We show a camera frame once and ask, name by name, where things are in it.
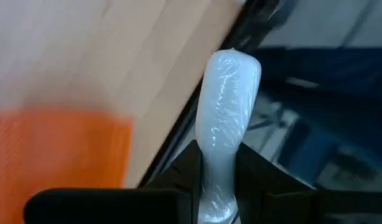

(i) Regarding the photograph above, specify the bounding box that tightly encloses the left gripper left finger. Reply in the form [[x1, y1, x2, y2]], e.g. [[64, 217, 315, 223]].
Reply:
[[22, 139, 203, 224]]

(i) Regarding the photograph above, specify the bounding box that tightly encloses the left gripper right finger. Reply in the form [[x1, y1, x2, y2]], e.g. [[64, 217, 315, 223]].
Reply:
[[235, 142, 382, 224]]

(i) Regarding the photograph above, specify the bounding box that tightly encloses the white gauze roll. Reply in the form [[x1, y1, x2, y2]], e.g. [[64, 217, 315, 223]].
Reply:
[[195, 48, 263, 224]]

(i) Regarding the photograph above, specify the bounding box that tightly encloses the orange plastic basket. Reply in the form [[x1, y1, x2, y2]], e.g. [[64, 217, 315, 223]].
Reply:
[[0, 108, 134, 224]]

